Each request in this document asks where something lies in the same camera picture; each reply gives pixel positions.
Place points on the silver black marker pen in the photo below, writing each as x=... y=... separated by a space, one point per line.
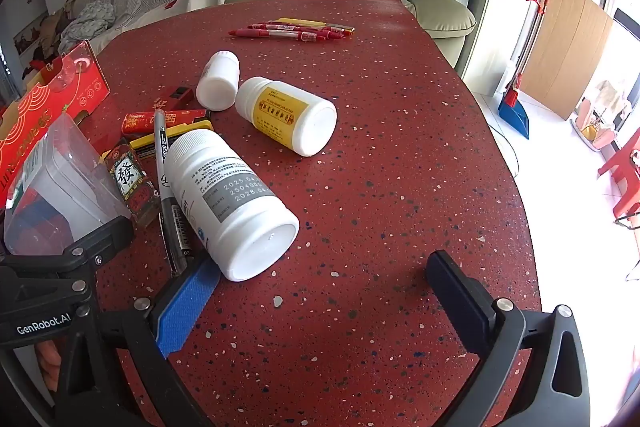
x=162 y=157

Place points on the yellow blade case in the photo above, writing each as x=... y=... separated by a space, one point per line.
x=197 y=125

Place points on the red gold-print lighter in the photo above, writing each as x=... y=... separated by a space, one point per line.
x=140 y=123

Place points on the brown clothes pile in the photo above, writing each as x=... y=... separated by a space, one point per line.
x=62 y=14

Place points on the red cardboard box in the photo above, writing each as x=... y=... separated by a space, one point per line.
x=50 y=107

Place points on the landscape wall painting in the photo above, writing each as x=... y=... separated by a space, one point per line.
x=30 y=37

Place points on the crumpled pale blue blanket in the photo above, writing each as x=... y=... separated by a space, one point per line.
x=90 y=19

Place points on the small white pill bottle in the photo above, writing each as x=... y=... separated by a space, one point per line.
x=217 y=82

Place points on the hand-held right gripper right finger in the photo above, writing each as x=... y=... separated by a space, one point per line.
x=460 y=302

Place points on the red box with black end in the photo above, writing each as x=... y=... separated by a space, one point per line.
x=175 y=99

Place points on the blue dustpan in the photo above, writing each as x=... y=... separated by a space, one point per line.
x=515 y=117

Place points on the red plastic chair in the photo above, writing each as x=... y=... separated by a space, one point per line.
x=625 y=177

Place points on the clear plastic box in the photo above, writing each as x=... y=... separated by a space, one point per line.
x=65 y=187

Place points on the person's left hand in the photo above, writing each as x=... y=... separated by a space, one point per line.
x=49 y=364

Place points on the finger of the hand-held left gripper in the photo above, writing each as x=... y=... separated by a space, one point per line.
x=110 y=234

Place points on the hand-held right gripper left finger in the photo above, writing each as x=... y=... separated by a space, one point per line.
x=185 y=307

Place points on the pink child seat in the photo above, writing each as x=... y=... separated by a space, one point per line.
x=600 y=122

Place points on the red pen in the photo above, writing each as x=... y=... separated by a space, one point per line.
x=280 y=34
x=280 y=27
x=335 y=27

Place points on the mahjong-print lighter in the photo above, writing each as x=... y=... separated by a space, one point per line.
x=132 y=187

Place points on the white yellow-label pill bottle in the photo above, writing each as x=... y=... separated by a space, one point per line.
x=280 y=112

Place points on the wooden board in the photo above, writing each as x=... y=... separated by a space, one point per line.
x=565 y=52

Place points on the yellow pen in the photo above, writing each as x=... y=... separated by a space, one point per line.
x=300 y=21

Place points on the large white grey-label pill bottle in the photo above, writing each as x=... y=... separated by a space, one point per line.
x=235 y=212

